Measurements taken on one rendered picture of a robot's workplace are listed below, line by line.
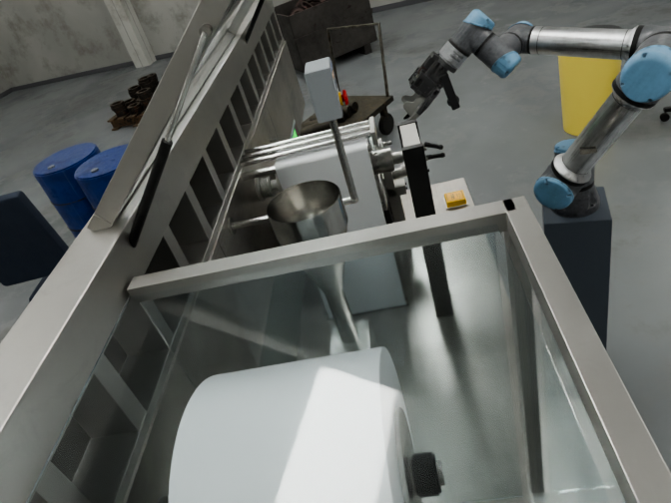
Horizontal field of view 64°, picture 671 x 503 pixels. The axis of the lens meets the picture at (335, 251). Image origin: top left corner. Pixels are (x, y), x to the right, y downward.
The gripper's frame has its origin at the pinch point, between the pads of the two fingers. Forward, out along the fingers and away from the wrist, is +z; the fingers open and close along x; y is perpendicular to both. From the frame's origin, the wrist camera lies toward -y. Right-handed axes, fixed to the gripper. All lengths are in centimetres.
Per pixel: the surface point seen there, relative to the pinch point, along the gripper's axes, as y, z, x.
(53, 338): 54, 14, 116
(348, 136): 20.4, 3.4, 33.6
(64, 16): 349, 439, -877
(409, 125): 9.4, -7.1, 31.9
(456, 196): -37.7, 16.3, -14.1
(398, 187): -9.2, 17.4, 7.7
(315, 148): 25.7, 10.7, 34.2
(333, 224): 25, 2, 79
